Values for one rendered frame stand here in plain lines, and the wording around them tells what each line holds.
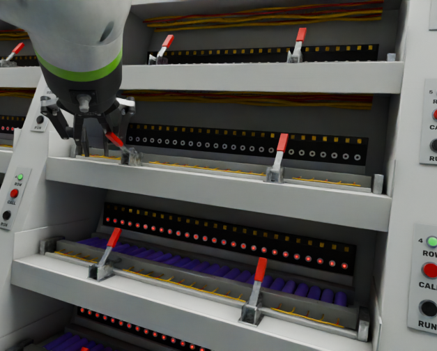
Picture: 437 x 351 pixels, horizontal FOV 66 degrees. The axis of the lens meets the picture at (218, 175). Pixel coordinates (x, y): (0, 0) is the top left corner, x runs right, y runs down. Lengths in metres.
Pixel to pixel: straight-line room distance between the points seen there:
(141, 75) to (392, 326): 0.57
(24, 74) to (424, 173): 0.81
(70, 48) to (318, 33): 0.62
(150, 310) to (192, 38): 0.68
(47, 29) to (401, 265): 0.45
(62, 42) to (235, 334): 0.40
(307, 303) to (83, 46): 0.44
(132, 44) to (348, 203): 0.68
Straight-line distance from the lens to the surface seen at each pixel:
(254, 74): 0.59
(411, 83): 0.55
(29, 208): 0.73
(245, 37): 0.90
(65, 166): 0.70
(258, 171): 0.58
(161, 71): 0.67
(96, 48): 0.36
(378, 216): 0.49
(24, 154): 0.79
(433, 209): 0.49
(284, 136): 0.56
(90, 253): 0.70
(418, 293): 0.48
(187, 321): 0.53
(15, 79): 0.93
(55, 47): 0.36
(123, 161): 0.63
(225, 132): 0.73
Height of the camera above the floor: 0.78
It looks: 13 degrees up
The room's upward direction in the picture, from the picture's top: 12 degrees clockwise
